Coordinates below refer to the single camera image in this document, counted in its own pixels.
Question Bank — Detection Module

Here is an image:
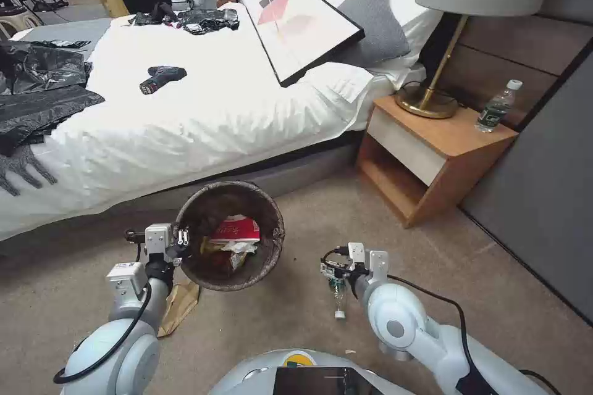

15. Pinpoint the crushed clear plastic bottle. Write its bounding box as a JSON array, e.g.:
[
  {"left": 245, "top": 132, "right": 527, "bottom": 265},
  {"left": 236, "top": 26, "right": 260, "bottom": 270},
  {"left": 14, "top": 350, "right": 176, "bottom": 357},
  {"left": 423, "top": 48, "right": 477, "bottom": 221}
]
[{"left": 327, "top": 274, "right": 349, "bottom": 322}]

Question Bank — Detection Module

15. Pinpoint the dark round trash bin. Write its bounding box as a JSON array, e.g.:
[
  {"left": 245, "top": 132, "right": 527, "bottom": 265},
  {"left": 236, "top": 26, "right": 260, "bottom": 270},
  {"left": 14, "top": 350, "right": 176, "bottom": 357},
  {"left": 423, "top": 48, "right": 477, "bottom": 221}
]
[{"left": 174, "top": 180, "right": 286, "bottom": 293}]

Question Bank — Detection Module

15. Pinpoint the brown paper bag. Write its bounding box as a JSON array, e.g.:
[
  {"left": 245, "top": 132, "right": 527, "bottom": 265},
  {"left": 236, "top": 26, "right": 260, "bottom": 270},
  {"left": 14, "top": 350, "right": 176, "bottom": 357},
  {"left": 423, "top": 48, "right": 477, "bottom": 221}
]
[{"left": 157, "top": 276, "right": 201, "bottom": 338}]

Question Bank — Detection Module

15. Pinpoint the red and white carton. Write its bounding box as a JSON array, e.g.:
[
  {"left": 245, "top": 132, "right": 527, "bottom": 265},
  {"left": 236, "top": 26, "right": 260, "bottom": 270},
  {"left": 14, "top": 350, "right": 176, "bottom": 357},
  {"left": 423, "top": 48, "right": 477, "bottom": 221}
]
[{"left": 211, "top": 213, "right": 261, "bottom": 244}]

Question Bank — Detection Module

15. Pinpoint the crumpled white paper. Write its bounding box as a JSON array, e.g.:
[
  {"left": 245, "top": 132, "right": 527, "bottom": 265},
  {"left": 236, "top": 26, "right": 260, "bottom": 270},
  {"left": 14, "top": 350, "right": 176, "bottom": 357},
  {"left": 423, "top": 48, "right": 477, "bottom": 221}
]
[{"left": 220, "top": 239, "right": 258, "bottom": 272}]

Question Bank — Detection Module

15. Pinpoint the bed with white sheet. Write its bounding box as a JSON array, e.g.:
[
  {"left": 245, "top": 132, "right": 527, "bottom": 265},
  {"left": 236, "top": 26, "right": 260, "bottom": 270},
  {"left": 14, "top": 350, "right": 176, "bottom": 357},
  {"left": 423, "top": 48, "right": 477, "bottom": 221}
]
[{"left": 0, "top": 0, "right": 445, "bottom": 257}]

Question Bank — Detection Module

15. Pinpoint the wooden nightstand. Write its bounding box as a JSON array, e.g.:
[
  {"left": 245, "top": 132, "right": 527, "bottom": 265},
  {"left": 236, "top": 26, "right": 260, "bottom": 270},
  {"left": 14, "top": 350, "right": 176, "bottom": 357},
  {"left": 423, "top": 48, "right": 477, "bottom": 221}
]
[{"left": 355, "top": 94, "right": 519, "bottom": 230}]

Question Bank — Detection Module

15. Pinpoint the grey fringed blanket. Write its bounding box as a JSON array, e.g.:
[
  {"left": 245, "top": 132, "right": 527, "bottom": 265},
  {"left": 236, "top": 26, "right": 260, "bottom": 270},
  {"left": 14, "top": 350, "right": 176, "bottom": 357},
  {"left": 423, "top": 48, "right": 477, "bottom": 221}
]
[{"left": 0, "top": 143, "right": 59, "bottom": 198}]

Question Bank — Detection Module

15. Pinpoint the large black plastic bag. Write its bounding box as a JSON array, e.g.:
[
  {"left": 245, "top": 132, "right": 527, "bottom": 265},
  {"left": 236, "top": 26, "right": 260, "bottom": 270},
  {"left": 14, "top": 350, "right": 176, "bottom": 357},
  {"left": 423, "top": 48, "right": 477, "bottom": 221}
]
[{"left": 0, "top": 39, "right": 107, "bottom": 158}]

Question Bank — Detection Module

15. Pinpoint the dark grey panel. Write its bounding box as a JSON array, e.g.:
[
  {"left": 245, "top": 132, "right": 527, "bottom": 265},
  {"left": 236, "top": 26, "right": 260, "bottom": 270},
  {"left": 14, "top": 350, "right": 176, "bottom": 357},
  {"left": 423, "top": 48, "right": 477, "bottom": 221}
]
[{"left": 457, "top": 56, "right": 593, "bottom": 327}]

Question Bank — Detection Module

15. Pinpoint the small black plastic bag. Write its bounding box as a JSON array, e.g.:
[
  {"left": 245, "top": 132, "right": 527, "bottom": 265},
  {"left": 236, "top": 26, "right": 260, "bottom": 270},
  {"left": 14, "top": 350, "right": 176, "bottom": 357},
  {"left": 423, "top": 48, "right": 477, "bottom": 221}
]
[{"left": 177, "top": 7, "right": 242, "bottom": 36}]

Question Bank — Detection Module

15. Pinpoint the black clothing pile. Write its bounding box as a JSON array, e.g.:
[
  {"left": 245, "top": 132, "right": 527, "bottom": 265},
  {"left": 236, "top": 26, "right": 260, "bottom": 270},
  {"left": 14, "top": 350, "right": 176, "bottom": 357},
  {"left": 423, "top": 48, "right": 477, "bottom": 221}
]
[{"left": 127, "top": 1, "right": 180, "bottom": 29}]

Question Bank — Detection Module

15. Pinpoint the clear water bottle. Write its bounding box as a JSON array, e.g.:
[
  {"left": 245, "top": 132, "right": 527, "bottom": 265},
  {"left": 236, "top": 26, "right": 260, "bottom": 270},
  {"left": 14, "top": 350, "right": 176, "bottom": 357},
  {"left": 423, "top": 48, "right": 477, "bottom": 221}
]
[{"left": 474, "top": 79, "right": 524, "bottom": 134}]

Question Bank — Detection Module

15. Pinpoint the black framed picture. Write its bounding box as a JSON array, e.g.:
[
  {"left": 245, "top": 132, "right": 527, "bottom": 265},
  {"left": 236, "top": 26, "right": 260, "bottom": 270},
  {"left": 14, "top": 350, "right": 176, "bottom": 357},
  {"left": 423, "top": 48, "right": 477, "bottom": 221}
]
[{"left": 241, "top": 0, "right": 366, "bottom": 88}]

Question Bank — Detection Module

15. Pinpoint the grey pillow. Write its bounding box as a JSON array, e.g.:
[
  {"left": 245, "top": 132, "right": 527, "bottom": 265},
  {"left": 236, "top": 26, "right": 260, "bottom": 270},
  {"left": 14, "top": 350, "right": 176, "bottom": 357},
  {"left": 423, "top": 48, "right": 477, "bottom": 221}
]
[{"left": 332, "top": 0, "right": 411, "bottom": 73}]

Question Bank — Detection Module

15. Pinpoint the pale plastic stool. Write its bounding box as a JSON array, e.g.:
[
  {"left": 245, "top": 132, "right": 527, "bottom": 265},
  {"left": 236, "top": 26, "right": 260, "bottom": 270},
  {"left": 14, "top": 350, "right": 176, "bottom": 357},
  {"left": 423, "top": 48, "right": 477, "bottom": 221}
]
[{"left": 0, "top": 5, "right": 45, "bottom": 40}]

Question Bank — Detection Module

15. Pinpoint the brown padded headboard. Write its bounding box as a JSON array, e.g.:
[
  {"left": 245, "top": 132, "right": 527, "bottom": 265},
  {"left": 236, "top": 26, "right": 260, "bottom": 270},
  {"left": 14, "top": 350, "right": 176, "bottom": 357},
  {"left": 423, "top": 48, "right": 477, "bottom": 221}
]
[{"left": 435, "top": 0, "right": 593, "bottom": 132}]

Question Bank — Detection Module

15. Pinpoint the white pillow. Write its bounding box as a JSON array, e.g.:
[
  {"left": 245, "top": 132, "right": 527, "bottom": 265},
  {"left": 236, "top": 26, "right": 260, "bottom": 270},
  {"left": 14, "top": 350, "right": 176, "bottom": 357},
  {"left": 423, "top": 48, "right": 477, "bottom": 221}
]
[{"left": 295, "top": 0, "right": 447, "bottom": 90}]

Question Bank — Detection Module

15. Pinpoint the black cordless drill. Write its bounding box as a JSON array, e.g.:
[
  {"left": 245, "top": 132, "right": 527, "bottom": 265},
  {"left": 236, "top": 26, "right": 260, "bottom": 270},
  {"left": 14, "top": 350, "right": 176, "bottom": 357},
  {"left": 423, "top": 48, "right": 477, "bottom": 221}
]
[{"left": 138, "top": 65, "right": 188, "bottom": 96}]

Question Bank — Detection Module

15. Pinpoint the black lamp cable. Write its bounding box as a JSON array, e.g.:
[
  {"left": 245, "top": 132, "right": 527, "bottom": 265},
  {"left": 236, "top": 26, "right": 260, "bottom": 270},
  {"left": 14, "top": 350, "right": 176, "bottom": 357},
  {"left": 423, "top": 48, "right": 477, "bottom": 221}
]
[{"left": 400, "top": 81, "right": 469, "bottom": 110}]

